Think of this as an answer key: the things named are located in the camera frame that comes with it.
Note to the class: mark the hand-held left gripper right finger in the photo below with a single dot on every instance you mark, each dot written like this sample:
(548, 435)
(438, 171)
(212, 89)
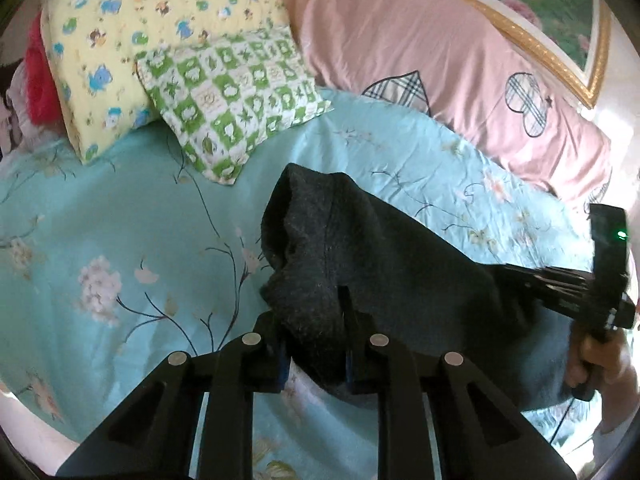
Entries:
(350, 367)

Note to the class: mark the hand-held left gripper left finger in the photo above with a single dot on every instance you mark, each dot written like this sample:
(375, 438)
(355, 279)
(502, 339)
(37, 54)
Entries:
(281, 366)

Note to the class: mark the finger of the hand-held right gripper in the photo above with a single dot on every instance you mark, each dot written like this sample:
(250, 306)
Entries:
(520, 282)

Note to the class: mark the dark grey pants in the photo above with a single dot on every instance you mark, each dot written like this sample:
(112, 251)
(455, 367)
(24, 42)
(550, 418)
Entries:
(380, 260)

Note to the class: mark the person's right hand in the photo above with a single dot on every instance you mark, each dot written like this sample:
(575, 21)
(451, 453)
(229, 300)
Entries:
(607, 357)

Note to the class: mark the light blue floral bedsheet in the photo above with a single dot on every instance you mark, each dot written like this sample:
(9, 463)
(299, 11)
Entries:
(125, 240)

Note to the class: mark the pink quilt with plaid hearts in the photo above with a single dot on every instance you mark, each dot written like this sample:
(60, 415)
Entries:
(440, 65)

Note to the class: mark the gold framed floral picture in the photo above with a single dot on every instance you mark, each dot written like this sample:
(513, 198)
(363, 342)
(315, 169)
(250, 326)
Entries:
(550, 15)

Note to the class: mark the green checkered pillow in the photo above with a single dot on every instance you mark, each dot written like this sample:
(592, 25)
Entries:
(230, 105)

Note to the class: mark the yellow cartoon print pillow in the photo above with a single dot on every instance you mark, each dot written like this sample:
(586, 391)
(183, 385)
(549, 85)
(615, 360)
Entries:
(130, 45)

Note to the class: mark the red fluffy cloth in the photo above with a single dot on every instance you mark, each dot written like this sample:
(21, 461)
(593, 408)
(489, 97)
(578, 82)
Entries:
(40, 80)

